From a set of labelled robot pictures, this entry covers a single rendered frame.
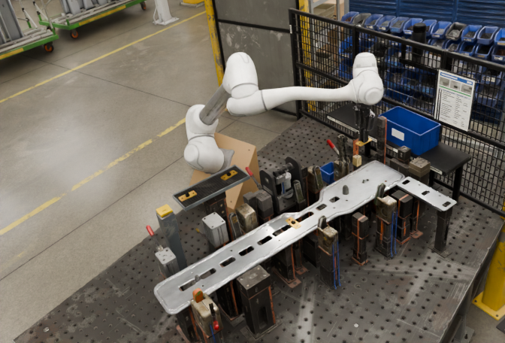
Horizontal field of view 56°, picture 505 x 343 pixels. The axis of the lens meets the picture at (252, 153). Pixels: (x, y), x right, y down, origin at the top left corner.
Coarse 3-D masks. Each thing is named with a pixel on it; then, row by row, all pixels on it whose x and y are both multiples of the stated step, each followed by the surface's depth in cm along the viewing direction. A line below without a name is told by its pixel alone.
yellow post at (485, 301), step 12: (504, 204) 249; (504, 228) 256; (504, 240) 259; (504, 252) 262; (492, 264) 273; (504, 264) 266; (492, 276) 277; (504, 276) 270; (492, 288) 280; (504, 288) 278; (480, 300) 294; (492, 300) 284; (504, 300) 287; (492, 312) 286; (504, 312) 285
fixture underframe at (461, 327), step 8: (496, 240) 304; (488, 256) 294; (488, 264) 289; (480, 272) 284; (480, 280) 283; (472, 288) 255; (472, 296) 271; (464, 304) 256; (464, 312) 260; (456, 320) 259; (464, 320) 268; (456, 328) 257; (464, 328) 274; (448, 336) 252; (456, 336) 272; (464, 336) 274
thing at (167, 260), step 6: (162, 252) 212; (168, 252) 211; (156, 258) 212; (162, 258) 209; (168, 258) 208; (174, 258) 208; (162, 264) 206; (168, 264) 208; (174, 264) 210; (162, 270) 212; (168, 270) 209; (174, 270) 211; (168, 276) 211; (180, 288) 219
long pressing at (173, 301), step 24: (360, 168) 256; (384, 168) 254; (336, 192) 242; (360, 192) 240; (384, 192) 239; (288, 216) 231; (312, 216) 229; (336, 216) 228; (240, 240) 221; (288, 240) 217; (192, 264) 211; (216, 264) 210; (240, 264) 208; (168, 288) 202; (192, 288) 200; (216, 288) 199; (168, 312) 192
